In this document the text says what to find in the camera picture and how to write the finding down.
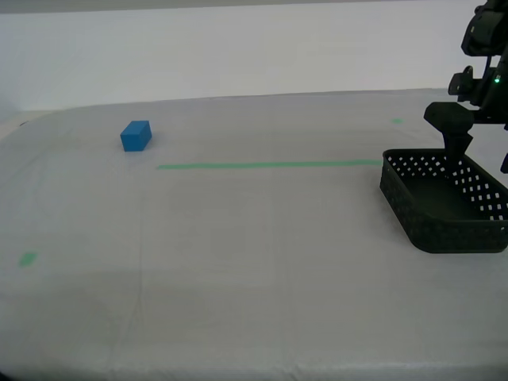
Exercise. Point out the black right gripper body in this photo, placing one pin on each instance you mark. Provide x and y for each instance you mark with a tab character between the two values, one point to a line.
496	103

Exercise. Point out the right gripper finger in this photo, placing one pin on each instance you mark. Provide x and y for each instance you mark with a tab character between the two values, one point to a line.
505	162
448	117

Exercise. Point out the black perforated plastic basket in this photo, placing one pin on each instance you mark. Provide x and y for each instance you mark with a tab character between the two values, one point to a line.
436	238

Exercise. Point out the blue rectangular block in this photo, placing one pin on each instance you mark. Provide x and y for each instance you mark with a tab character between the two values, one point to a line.
135	139

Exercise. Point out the long green tape strip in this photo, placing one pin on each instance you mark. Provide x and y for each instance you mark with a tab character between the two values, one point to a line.
258	164

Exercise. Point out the white table cover sheet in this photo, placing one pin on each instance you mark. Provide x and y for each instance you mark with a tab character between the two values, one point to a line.
254	278

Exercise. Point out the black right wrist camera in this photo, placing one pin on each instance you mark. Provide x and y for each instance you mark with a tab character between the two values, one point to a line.
460	85

